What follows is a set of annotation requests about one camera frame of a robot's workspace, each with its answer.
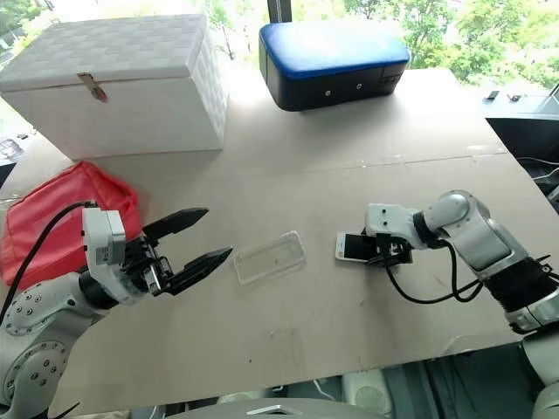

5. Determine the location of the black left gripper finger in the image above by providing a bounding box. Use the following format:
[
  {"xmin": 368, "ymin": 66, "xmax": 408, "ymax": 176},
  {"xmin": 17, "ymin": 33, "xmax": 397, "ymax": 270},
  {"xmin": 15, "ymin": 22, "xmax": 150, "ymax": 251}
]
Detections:
[
  {"xmin": 141, "ymin": 208, "xmax": 210, "ymax": 242},
  {"xmin": 152, "ymin": 245, "xmax": 235, "ymax": 299}
]

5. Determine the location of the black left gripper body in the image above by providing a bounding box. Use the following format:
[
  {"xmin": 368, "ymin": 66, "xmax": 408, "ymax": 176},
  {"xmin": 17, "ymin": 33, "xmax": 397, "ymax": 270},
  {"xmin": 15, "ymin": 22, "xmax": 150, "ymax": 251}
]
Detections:
[{"xmin": 123, "ymin": 235, "xmax": 176, "ymax": 299}]

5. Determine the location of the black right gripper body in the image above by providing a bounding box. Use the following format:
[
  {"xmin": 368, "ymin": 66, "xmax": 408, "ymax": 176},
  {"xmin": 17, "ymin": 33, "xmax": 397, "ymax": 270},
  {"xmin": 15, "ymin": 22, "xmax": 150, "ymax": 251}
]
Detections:
[{"xmin": 369, "ymin": 233, "xmax": 414, "ymax": 268}]

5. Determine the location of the white smartphone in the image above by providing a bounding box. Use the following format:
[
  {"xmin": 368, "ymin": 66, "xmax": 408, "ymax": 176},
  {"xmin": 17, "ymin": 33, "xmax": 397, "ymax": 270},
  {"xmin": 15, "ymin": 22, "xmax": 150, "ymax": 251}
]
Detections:
[{"xmin": 335, "ymin": 231, "xmax": 379, "ymax": 264}]

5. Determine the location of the clear plastic phone case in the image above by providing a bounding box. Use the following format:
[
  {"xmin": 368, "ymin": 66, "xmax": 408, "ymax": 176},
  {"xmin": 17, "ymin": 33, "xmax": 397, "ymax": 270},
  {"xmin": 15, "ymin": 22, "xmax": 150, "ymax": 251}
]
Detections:
[{"xmin": 231, "ymin": 230, "xmax": 307, "ymax": 287}]

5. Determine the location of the blue and black case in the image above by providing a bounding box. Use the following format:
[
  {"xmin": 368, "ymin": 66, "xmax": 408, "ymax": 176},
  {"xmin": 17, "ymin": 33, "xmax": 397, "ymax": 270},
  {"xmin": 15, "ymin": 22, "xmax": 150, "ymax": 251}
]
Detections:
[{"xmin": 258, "ymin": 20, "xmax": 411, "ymax": 113}]

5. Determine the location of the red fabric bag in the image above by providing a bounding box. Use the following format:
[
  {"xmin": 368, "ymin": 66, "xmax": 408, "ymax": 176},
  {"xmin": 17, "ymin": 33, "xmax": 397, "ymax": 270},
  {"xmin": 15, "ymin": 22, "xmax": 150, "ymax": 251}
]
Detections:
[{"xmin": 0, "ymin": 160, "xmax": 141, "ymax": 290}]

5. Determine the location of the white round floor object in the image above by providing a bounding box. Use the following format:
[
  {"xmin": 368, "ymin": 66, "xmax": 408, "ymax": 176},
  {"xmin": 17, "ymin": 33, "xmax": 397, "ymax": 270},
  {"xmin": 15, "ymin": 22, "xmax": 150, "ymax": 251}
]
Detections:
[{"xmin": 339, "ymin": 369, "xmax": 392, "ymax": 416}]

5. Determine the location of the white woven storage box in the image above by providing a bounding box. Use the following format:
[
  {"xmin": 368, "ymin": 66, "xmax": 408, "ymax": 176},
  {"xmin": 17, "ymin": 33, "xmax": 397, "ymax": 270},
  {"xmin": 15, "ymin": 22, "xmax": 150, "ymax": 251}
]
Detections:
[{"xmin": 0, "ymin": 12, "xmax": 230, "ymax": 161}]

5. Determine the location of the printed picture sheet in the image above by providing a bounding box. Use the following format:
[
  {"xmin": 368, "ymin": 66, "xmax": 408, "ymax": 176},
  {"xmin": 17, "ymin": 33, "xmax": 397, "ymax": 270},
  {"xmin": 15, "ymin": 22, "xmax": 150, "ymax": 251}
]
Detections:
[{"xmin": 0, "ymin": 134, "xmax": 31, "ymax": 166}]

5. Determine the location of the black side desk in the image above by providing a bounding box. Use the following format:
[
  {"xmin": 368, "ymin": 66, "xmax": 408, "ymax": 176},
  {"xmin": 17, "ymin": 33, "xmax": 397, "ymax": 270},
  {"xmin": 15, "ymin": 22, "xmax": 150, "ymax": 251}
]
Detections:
[{"xmin": 483, "ymin": 92, "xmax": 559, "ymax": 198}]

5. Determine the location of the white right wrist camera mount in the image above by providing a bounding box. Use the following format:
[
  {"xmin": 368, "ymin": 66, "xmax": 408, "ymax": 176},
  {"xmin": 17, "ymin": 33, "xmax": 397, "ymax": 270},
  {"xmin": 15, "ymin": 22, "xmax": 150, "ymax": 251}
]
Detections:
[{"xmin": 363, "ymin": 202, "xmax": 419, "ymax": 240}]

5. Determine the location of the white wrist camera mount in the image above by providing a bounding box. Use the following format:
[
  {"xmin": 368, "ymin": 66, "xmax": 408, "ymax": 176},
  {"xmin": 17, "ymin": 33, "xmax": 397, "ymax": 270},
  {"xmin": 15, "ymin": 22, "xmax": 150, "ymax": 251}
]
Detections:
[
  {"xmin": 363, "ymin": 202, "xmax": 419, "ymax": 240},
  {"xmin": 80, "ymin": 206, "xmax": 147, "ymax": 306}
]

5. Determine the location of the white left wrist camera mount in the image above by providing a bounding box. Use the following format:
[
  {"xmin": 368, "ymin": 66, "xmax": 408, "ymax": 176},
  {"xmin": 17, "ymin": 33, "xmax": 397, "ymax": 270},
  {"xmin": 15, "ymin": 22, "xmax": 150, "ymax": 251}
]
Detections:
[{"xmin": 80, "ymin": 206, "xmax": 147, "ymax": 306}]

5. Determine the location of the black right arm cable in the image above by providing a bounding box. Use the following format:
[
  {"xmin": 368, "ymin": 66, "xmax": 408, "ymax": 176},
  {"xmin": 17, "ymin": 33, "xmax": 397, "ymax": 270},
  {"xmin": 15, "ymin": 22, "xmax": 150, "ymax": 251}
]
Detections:
[{"xmin": 383, "ymin": 237, "xmax": 487, "ymax": 305}]

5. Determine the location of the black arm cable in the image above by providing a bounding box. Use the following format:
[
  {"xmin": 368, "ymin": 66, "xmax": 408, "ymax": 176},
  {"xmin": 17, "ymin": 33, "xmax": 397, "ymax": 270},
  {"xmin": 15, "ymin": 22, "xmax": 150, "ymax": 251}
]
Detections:
[
  {"xmin": 383, "ymin": 237, "xmax": 487, "ymax": 305},
  {"xmin": 0, "ymin": 199, "xmax": 98, "ymax": 324}
]

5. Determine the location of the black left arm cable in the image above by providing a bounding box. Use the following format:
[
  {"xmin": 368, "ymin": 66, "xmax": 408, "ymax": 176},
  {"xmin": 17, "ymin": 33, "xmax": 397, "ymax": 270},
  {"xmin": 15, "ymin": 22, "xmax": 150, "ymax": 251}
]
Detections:
[{"xmin": 0, "ymin": 199, "xmax": 98, "ymax": 324}]

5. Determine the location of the white cable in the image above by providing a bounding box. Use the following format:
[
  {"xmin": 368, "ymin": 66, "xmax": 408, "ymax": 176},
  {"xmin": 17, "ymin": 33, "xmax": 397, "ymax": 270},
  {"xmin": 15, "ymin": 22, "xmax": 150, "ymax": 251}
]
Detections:
[{"xmin": 519, "ymin": 155, "xmax": 559, "ymax": 187}]

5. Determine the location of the black window post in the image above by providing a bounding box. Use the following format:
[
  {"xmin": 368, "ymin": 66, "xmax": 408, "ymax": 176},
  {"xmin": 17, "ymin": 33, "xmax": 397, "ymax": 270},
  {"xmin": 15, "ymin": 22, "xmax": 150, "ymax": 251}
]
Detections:
[{"xmin": 266, "ymin": 0, "xmax": 293, "ymax": 24}]

